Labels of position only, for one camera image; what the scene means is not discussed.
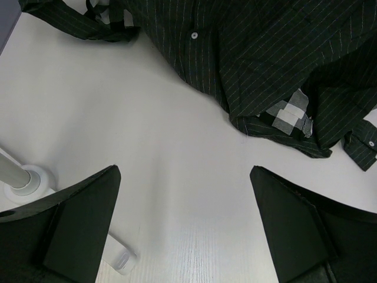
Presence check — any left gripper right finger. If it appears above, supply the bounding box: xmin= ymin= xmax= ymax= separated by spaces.
xmin=250 ymin=166 xmax=376 ymax=282

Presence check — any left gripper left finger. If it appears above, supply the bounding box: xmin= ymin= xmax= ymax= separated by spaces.
xmin=1 ymin=165 xmax=121 ymax=282

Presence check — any black pinstripe shirt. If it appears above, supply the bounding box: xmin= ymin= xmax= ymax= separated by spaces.
xmin=19 ymin=1 xmax=376 ymax=170

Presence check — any black white checkered shirt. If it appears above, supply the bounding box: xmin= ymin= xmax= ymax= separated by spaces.
xmin=257 ymin=88 xmax=313 ymax=140

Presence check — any metal clothes rack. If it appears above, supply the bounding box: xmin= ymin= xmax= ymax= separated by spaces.
xmin=1 ymin=149 xmax=137 ymax=275

